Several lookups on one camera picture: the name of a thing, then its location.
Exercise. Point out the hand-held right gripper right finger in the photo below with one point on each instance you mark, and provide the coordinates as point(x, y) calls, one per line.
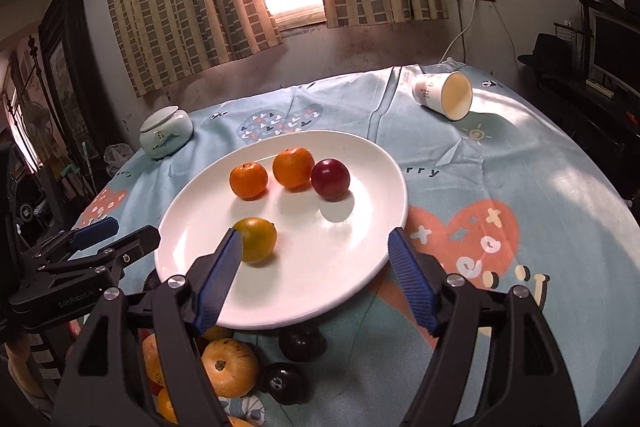
point(411, 279)

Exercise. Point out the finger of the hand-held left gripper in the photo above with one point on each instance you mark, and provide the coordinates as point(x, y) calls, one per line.
point(95, 228)
point(135, 243)

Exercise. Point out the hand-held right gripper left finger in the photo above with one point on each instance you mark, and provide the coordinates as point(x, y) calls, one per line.
point(220, 279)

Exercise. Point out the dark wrinkled passion fruit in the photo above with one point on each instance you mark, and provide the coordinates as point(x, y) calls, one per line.
point(150, 279)

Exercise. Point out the yellow-green tangerine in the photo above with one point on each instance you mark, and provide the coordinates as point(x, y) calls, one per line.
point(260, 239)

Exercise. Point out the white round plate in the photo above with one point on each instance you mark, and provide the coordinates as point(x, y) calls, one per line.
point(310, 267)

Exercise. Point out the striped yellow pepino melon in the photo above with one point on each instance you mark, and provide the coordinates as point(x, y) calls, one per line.
point(152, 357)

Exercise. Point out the orange tangerine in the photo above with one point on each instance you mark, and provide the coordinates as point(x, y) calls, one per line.
point(248, 180)
point(293, 167)

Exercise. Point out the dark purple plum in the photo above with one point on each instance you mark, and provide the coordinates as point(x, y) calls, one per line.
point(282, 383)
point(302, 344)

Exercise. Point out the red plum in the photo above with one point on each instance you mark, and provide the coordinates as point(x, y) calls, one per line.
point(330, 178)

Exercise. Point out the clear plastic bag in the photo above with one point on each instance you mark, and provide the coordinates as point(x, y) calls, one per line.
point(117, 155)

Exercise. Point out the pale green ceramic jar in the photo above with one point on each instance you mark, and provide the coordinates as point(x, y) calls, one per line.
point(165, 137)

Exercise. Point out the electric fan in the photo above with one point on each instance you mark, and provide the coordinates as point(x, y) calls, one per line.
point(20, 124)

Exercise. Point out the light blue printed tablecloth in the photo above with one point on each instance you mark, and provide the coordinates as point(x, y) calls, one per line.
point(500, 167)

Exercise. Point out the dark framed picture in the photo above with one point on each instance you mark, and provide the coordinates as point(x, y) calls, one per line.
point(65, 67)

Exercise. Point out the white paper cup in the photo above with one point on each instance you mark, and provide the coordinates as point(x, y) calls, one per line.
point(435, 92)

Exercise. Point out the dark wooden side desk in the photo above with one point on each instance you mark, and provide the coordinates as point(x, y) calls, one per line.
point(590, 122)

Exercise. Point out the black hat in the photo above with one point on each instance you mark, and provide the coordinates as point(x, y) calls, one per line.
point(547, 49)

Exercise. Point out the white power strip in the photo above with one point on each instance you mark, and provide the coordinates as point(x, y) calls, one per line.
point(600, 88)

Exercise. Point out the computer monitor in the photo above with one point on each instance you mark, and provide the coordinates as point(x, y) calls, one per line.
point(615, 47)

